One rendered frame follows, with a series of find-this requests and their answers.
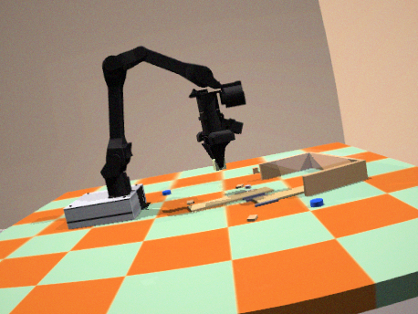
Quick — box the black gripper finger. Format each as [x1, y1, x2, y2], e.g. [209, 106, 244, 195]
[207, 141, 230, 168]
[202, 142, 214, 159]

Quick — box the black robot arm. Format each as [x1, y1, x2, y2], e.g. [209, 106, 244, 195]
[100, 47, 246, 199]

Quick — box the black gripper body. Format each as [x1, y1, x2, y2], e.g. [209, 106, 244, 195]
[196, 110, 235, 144]

